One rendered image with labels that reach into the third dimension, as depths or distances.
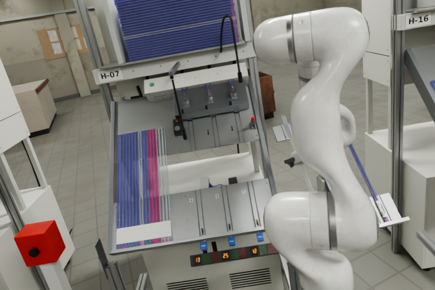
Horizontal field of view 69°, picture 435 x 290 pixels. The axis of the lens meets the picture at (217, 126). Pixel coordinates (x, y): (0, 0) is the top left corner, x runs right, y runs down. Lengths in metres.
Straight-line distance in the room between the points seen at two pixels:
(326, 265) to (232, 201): 0.62
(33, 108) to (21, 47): 3.94
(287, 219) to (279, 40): 0.36
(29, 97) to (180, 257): 5.43
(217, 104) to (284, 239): 0.85
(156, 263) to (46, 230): 0.57
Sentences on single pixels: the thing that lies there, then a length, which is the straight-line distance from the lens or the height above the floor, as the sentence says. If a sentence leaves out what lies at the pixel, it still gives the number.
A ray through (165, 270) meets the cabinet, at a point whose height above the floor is 0.32.
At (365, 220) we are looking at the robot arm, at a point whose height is 1.10.
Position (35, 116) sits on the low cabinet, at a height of 0.38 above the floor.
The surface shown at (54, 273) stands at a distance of 1.75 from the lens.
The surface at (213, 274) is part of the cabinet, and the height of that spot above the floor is 0.24.
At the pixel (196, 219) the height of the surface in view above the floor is 0.77.
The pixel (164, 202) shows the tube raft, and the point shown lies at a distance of 1.35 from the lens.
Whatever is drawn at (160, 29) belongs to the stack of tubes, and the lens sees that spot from 1.48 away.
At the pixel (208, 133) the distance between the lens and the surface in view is 1.43.
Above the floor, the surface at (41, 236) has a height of 0.77.
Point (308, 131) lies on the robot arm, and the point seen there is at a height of 1.27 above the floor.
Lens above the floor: 1.51
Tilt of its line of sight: 19 degrees down
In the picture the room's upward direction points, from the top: 10 degrees counter-clockwise
